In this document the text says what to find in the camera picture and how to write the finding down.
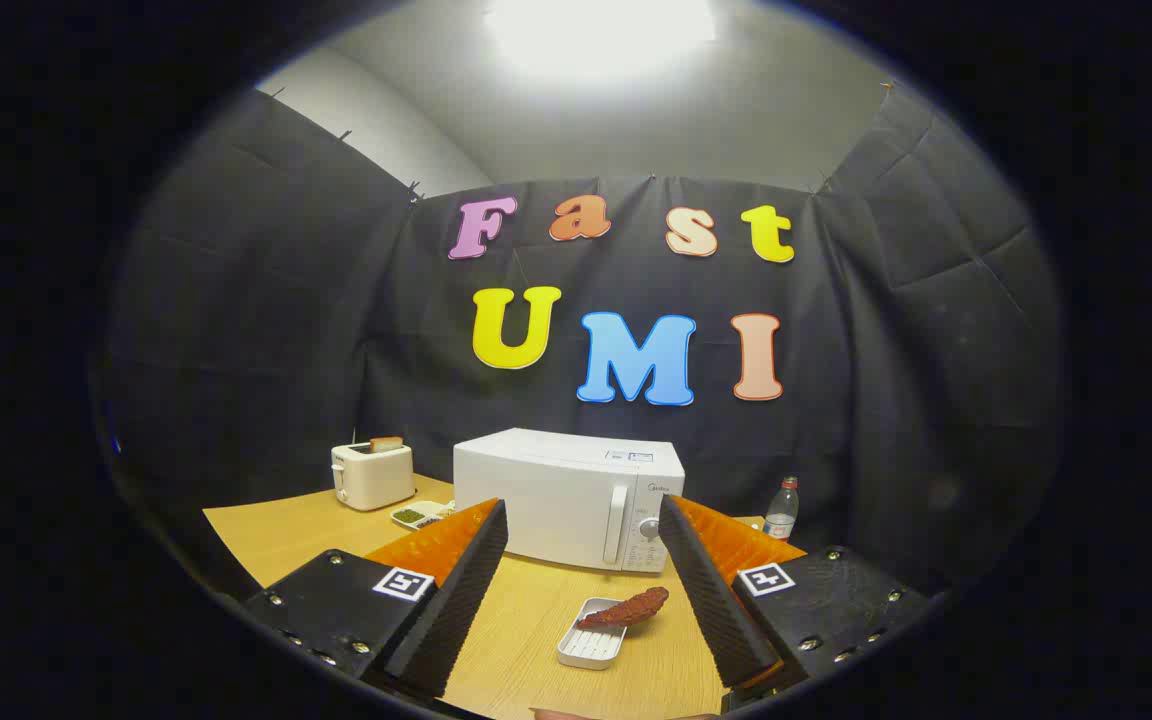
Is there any white divided dish with beans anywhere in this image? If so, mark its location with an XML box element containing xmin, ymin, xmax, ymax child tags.
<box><xmin>390</xmin><ymin>500</ymin><xmax>457</xmax><ymax>530</ymax></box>

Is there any small white rectangular tray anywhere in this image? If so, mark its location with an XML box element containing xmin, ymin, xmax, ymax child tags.
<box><xmin>556</xmin><ymin>597</ymin><xmax>629</xmax><ymax>671</ymax></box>

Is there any brown grilled meat piece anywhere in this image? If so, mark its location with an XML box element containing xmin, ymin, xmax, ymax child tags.
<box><xmin>577</xmin><ymin>587</ymin><xmax>670</xmax><ymax>631</ymax></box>

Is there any white toaster oven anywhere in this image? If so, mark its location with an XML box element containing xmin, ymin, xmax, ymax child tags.
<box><xmin>453</xmin><ymin>428</ymin><xmax>686</xmax><ymax>574</ymax></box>

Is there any bright ceiling light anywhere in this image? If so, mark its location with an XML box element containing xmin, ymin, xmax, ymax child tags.
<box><xmin>484</xmin><ymin>0</ymin><xmax>719</xmax><ymax>76</ymax></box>

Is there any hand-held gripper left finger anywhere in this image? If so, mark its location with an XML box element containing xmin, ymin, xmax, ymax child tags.
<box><xmin>241</xmin><ymin>497</ymin><xmax>510</xmax><ymax>701</ymax></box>

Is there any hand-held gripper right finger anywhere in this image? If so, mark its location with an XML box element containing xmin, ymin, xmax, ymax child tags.
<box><xmin>658</xmin><ymin>494</ymin><xmax>937</xmax><ymax>713</ymax></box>

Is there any clear plastic bottle red label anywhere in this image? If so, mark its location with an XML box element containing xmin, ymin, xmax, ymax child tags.
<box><xmin>763</xmin><ymin>476</ymin><xmax>800</xmax><ymax>542</ymax></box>

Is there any white bread toaster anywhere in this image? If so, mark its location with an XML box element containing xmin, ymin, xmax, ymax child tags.
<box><xmin>331</xmin><ymin>441</ymin><xmax>417</xmax><ymax>512</ymax></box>

